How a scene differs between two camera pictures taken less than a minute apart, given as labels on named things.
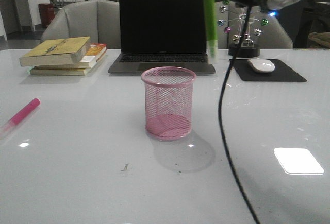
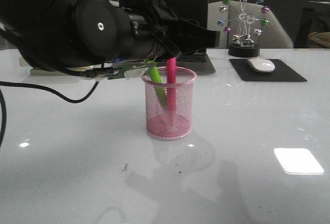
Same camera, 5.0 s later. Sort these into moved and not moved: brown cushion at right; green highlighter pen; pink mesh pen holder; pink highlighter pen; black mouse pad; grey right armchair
Moved: green highlighter pen; pink highlighter pen
Not moved: brown cushion at right; pink mesh pen holder; black mouse pad; grey right armchair
